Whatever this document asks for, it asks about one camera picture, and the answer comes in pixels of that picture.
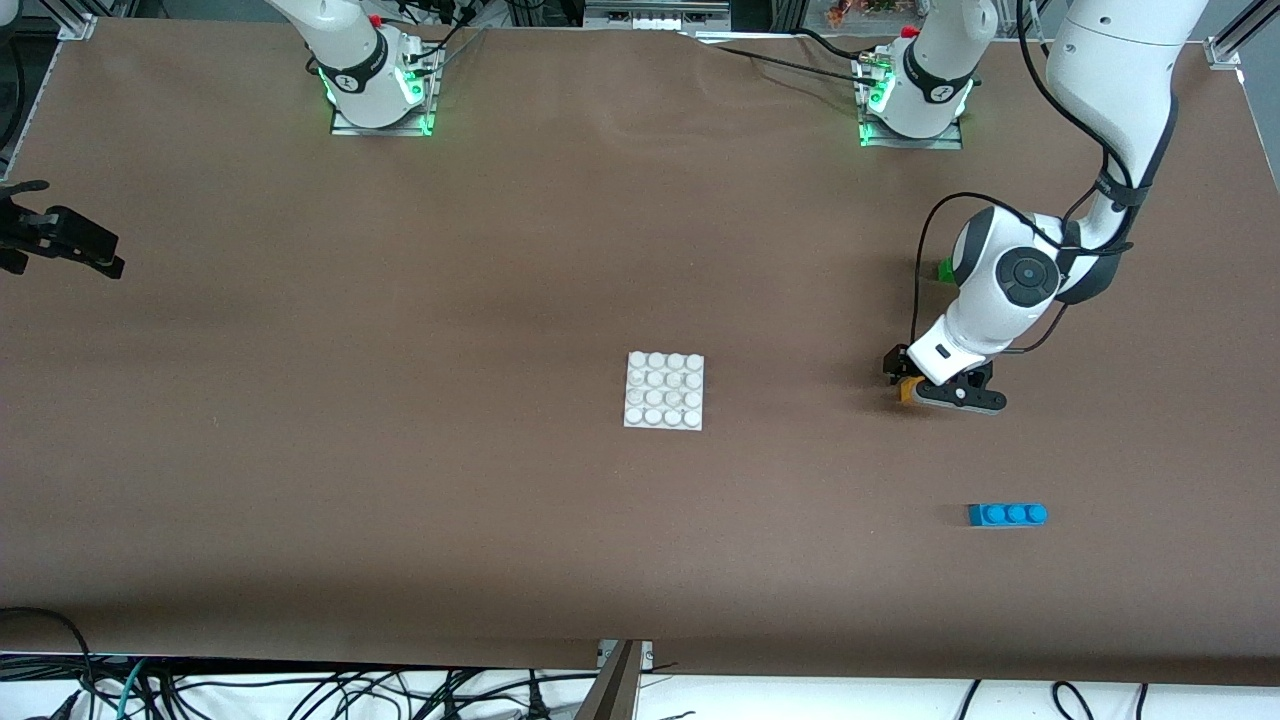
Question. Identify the brown table cover sheet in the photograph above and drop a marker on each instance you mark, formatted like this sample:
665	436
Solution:
500	280

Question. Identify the green two-stud block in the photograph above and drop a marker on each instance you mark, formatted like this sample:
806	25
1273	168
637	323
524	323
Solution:
946	270

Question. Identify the aluminium frame profile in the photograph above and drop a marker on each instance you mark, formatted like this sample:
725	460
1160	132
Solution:
1235	40
75	22

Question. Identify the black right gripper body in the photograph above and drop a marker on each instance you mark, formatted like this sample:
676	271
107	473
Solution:
42	228

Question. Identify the grey power strip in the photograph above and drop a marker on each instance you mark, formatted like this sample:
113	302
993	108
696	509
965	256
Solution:
650	18

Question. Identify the white studded base plate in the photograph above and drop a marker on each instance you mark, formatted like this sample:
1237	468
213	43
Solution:
665	392

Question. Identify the yellow two-stud block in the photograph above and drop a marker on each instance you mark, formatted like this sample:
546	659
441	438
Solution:
908	393

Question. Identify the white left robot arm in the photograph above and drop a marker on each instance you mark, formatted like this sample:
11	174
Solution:
1110	90

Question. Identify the metal table frame bracket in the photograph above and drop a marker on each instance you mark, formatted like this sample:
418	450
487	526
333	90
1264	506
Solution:
615	685

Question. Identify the blue three-stud block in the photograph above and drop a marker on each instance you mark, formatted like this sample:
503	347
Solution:
1007	515

